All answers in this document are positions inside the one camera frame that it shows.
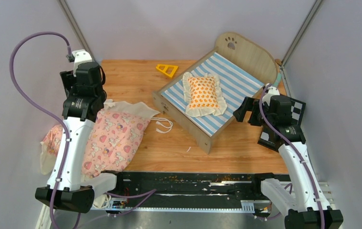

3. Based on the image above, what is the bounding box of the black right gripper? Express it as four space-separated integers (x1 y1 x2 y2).
233 96 274 128

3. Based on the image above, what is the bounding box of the pink unicorn drawstring bag blanket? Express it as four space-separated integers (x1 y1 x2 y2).
39 99 174 178

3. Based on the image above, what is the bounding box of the wooden striped pet bed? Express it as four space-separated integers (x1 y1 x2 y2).
152 32 278 153

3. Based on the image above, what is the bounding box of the orange duck print pillow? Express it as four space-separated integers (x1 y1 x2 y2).
182 72 227 117

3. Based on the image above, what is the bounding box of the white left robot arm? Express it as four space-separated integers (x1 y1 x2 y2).
35 62 125 213

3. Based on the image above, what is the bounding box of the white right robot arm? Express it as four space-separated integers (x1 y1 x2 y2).
233 95 343 229

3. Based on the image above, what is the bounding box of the black and silver chessboard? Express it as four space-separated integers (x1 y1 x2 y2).
257 95 306 152

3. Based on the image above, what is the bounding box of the mint green massager wand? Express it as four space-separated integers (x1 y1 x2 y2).
273 73 282 87

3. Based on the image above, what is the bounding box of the yellow triangle toy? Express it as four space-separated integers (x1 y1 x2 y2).
155 64 179 78

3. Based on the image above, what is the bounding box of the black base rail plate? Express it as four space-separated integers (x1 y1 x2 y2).
92 171 296 211

